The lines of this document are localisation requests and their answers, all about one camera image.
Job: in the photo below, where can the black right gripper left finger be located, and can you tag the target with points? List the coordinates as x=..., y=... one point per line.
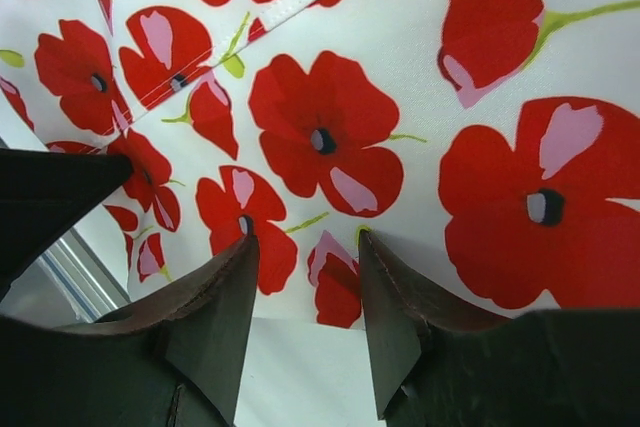
x=172, y=358

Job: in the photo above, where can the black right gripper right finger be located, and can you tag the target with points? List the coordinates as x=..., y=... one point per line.
x=438, y=360

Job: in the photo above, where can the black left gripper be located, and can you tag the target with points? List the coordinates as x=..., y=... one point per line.
x=44, y=194

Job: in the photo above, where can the white red floral skirt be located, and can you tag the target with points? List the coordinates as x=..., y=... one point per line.
x=493, y=144

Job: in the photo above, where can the aluminium frame rail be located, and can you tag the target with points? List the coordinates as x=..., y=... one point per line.
x=67, y=284

